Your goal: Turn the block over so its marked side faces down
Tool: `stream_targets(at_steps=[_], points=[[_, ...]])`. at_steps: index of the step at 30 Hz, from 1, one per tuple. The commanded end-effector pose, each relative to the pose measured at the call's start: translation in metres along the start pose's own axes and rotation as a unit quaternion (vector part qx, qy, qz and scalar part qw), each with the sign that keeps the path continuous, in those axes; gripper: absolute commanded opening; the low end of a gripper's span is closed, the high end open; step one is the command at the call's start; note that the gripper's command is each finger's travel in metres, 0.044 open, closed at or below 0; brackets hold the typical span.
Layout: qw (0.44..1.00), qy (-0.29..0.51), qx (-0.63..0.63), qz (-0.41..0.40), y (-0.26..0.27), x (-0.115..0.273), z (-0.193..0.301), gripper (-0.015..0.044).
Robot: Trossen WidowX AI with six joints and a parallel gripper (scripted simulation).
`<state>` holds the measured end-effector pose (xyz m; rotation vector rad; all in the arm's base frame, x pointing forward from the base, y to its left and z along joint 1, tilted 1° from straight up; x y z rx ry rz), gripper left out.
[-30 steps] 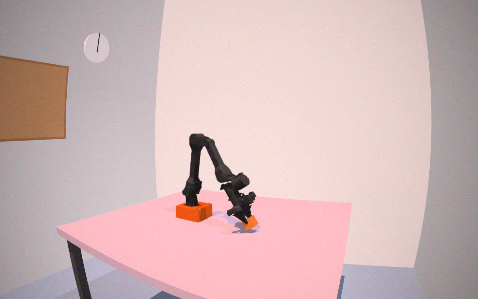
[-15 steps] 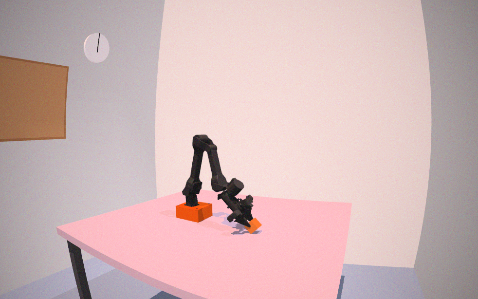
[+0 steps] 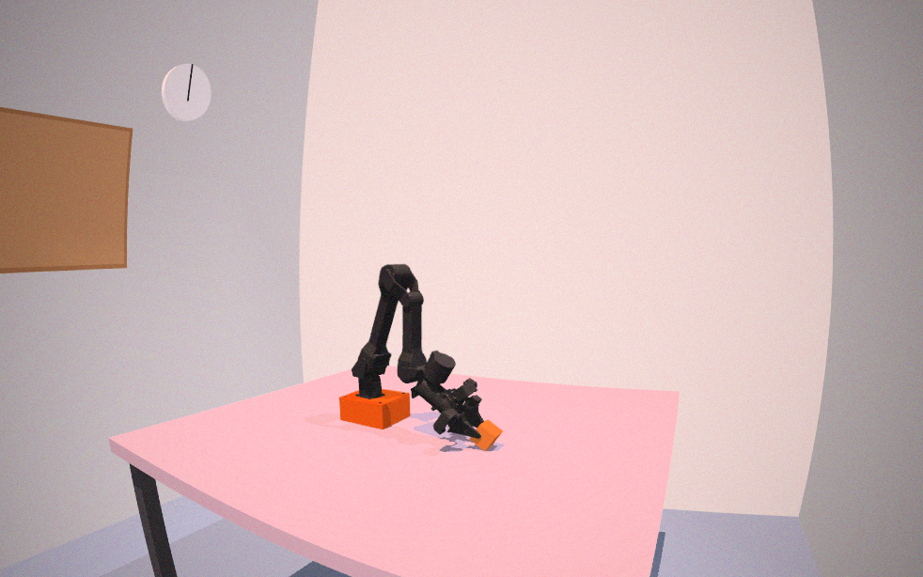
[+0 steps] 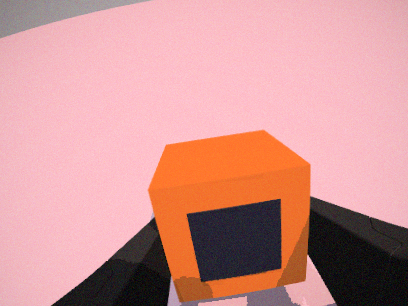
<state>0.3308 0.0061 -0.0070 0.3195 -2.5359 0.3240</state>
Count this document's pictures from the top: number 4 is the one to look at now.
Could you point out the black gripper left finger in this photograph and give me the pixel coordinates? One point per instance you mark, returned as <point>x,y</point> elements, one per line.
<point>137,275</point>

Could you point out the orange block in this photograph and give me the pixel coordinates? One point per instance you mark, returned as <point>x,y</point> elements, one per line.
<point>233,214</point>

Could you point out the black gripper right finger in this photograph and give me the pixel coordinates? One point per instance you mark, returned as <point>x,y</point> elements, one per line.
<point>362,261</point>

